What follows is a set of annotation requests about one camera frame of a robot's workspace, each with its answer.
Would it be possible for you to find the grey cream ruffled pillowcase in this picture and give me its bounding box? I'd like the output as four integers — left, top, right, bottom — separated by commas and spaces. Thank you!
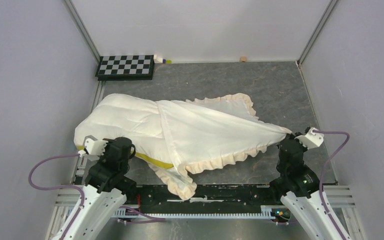
149, 94, 290, 200

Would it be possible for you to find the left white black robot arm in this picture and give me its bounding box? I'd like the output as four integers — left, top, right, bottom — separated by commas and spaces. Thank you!
53, 136, 137, 240

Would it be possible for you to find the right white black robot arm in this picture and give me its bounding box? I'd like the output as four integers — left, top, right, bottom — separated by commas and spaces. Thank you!
268, 127, 351, 240

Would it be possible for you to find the black white checkerboard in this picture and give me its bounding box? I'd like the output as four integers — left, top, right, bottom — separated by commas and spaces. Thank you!
95, 55, 155, 81

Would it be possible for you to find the small white block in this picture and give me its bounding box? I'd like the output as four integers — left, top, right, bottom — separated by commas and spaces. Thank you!
153, 54, 166, 64

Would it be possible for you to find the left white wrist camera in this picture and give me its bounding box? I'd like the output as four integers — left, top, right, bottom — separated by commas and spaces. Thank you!
78, 135, 109, 161

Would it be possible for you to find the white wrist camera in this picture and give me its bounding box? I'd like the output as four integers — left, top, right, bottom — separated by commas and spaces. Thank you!
78, 135, 109, 161
295, 127, 324, 150

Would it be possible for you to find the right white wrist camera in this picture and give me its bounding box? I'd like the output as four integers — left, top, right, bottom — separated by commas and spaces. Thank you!
295, 127, 324, 150

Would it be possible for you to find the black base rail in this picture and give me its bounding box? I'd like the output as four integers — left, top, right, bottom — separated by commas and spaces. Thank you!
125, 184, 282, 214

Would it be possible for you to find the white toothed cable tray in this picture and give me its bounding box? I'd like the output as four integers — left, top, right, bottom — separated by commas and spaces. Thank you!
112, 205, 292, 220

